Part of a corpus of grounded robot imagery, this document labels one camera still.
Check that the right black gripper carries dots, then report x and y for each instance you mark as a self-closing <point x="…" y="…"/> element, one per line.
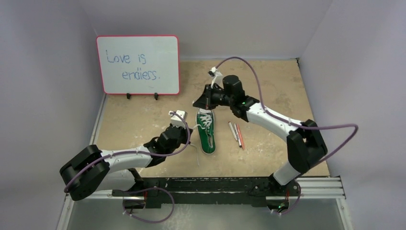
<point x="207" y="96"/>

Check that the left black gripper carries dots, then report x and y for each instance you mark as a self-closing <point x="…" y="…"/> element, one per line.
<point x="185" y="133"/>

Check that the green canvas sneaker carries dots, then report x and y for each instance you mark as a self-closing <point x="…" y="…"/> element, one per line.
<point x="205" y="126"/>

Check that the white shoelace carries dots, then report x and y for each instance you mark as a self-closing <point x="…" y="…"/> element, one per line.
<point x="197" y="150"/>

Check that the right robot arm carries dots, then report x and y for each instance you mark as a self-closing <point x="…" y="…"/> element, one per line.
<point x="305" y="145"/>

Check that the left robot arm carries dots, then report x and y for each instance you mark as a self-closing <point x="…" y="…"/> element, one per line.
<point x="86" y="172"/>

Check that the white marker pen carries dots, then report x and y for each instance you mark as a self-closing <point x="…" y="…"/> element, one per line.
<point x="233" y="131"/>

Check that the grey marker pen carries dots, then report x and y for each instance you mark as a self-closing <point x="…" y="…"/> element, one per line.
<point x="238" y="135"/>

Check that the orange marker pen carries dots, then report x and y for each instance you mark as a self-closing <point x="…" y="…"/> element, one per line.
<point x="243" y="145"/>

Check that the red framed whiteboard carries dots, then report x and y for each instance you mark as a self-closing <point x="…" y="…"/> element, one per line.
<point x="139" y="64"/>

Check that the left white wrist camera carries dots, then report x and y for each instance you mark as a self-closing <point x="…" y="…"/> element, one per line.
<point x="178" y="118"/>

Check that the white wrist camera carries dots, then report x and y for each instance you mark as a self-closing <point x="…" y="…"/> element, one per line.
<point x="216" y="75"/>
<point x="178" y="118"/>

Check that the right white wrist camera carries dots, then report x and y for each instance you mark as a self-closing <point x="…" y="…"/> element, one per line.
<point x="216" y="75"/>

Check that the black aluminium base frame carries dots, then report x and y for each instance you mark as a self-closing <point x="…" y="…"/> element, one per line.
<point x="254" y="191"/>

